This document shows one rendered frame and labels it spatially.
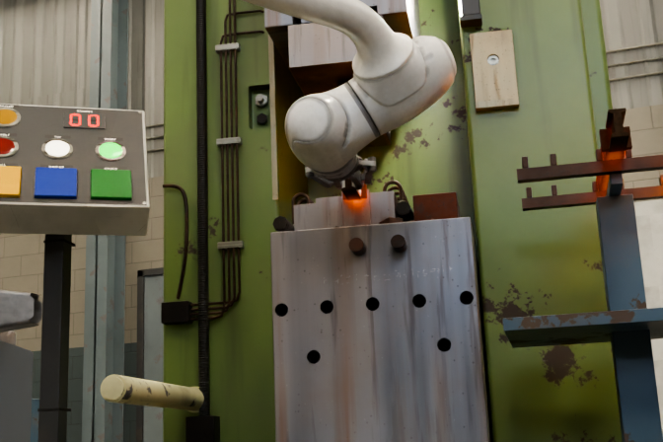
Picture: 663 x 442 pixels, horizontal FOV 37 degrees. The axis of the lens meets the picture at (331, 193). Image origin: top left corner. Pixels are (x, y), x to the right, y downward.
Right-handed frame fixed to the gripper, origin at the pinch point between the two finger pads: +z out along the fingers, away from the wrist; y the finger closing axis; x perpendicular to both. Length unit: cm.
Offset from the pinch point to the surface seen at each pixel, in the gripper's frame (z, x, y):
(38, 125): -9, 15, -60
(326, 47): 5.3, 30.9, -4.6
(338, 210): 5.1, -3.6, -3.5
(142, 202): -10.1, -2.6, -38.1
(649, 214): 514, 98, 136
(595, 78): 63, 39, 55
